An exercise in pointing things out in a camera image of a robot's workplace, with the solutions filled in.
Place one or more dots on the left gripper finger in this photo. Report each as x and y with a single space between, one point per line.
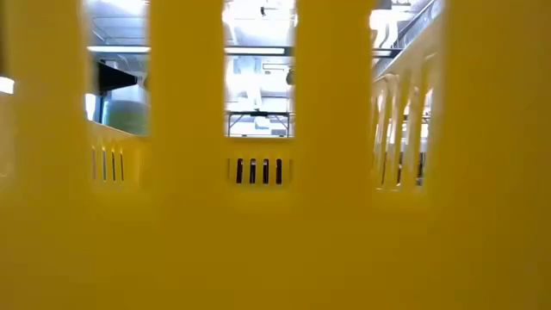
114 77

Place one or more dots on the white ceiling light strip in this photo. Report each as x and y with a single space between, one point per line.
254 50
116 49

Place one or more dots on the green disinfecting wipes canister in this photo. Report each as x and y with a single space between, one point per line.
129 118

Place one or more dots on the yellow slotted plastic basket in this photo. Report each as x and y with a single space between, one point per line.
275 258

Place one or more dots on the black metal frame table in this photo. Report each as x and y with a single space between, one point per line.
258 114

